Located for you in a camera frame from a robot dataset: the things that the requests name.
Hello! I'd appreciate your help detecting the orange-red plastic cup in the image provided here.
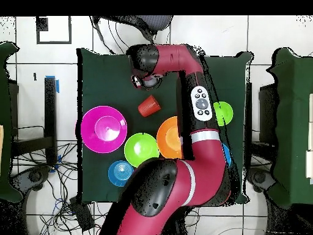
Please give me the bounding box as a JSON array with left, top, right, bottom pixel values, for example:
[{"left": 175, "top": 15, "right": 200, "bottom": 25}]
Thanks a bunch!
[{"left": 137, "top": 94, "right": 161, "bottom": 118}]

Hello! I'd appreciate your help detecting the dark green tablecloth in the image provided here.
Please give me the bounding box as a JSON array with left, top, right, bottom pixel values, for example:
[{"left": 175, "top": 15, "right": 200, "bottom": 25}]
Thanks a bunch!
[{"left": 76, "top": 47, "right": 252, "bottom": 205}]

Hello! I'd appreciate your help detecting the large pink bowl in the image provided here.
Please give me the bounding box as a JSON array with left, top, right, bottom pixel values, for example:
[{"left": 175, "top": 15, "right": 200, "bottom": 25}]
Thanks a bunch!
[{"left": 80, "top": 105, "right": 128, "bottom": 154}]

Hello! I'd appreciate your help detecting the grey mesh office chair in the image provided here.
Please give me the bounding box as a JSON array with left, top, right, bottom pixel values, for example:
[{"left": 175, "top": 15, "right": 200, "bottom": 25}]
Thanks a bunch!
[{"left": 92, "top": 15, "right": 174, "bottom": 55}]

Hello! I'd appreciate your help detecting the large orange bowl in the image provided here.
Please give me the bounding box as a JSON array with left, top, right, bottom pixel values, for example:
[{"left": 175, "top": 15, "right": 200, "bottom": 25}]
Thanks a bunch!
[{"left": 156, "top": 116, "right": 183, "bottom": 160}]

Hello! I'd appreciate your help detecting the medium green bowl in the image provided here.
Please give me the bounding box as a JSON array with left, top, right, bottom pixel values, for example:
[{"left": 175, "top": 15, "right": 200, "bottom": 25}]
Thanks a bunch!
[{"left": 123, "top": 132, "right": 160, "bottom": 168}]

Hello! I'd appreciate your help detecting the blue floor tape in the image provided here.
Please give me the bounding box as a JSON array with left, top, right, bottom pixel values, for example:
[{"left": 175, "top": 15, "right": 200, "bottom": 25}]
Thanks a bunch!
[{"left": 45, "top": 75, "right": 60, "bottom": 94}]

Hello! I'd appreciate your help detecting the black metal stand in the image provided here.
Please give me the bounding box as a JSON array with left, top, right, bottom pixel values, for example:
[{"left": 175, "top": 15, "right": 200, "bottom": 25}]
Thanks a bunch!
[
  {"left": 9, "top": 76, "right": 58, "bottom": 167},
  {"left": 244, "top": 81, "right": 278, "bottom": 163}
]

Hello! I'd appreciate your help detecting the small blue bowl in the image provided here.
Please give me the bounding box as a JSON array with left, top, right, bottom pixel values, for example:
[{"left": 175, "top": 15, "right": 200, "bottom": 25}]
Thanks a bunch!
[{"left": 108, "top": 160, "right": 135, "bottom": 188}]

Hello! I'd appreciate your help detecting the small green bowl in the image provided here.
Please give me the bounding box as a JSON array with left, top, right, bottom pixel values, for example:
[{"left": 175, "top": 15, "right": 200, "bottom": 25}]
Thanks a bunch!
[{"left": 213, "top": 101, "right": 234, "bottom": 127}]

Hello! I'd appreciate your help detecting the large blue bowl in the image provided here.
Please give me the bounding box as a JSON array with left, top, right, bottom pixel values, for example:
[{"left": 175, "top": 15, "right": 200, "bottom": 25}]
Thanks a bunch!
[{"left": 221, "top": 143, "right": 232, "bottom": 168}]

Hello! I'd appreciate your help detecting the green cloth side table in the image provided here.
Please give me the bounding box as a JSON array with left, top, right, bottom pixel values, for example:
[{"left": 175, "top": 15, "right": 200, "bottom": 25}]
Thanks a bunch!
[
  {"left": 265, "top": 47, "right": 313, "bottom": 210},
  {"left": 0, "top": 40, "right": 24, "bottom": 204}
]

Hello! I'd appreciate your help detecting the black power strip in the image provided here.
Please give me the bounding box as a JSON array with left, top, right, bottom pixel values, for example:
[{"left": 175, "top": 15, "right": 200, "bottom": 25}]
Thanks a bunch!
[{"left": 68, "top": 195, "right": 95, "bottom": 233}]

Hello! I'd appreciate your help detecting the black square floor frame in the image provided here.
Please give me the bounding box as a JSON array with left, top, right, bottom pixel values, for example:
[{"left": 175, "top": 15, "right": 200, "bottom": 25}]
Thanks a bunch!
[{"left": 35, "top": 15, "right": 73, "bottom": 45}]

